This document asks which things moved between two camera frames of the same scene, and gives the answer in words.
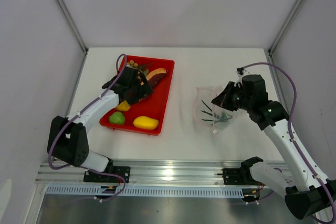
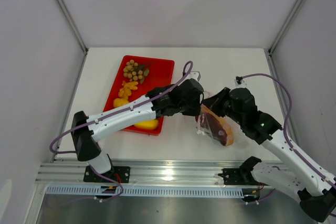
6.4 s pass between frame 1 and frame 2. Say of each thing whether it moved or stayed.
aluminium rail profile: stayed
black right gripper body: moved
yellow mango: stayed
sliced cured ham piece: moved
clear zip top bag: moved
